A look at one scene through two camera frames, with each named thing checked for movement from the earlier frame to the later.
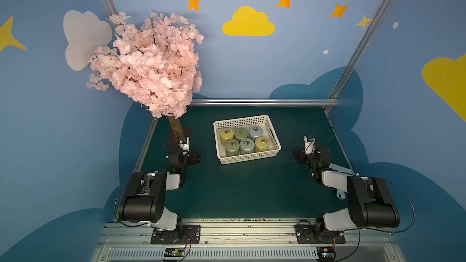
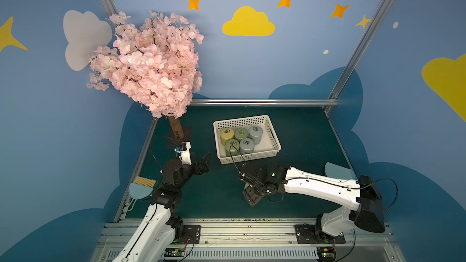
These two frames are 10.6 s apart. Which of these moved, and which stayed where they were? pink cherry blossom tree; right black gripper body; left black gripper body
Moved: right black gripper body; left black gripper body
Stayed: pink cherry blossom tree
